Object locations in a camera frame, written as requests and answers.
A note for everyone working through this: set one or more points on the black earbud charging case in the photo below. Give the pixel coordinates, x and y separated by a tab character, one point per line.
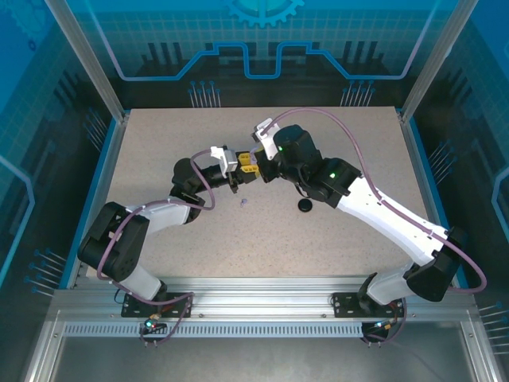
305	205

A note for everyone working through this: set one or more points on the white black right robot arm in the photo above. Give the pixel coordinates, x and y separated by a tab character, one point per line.
389	219

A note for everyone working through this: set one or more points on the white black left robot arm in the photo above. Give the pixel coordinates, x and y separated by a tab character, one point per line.
139	278

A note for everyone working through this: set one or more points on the small connector board with LEDs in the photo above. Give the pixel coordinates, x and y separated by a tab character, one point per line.
151	324
381	326

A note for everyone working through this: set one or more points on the grey metal sheet panel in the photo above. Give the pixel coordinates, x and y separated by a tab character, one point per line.
258	362

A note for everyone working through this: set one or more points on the aluminium blue side rail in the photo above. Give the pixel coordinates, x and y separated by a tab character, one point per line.
425	179
101	187

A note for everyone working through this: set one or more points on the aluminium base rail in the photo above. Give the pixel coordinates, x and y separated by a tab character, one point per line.
258	294

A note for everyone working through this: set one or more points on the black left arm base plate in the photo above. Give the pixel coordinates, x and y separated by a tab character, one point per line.
133	306

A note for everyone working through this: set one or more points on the aluminium frame post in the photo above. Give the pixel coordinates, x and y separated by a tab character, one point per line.
93	63
435	59

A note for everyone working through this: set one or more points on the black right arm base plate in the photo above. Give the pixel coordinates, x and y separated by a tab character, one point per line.
344	304

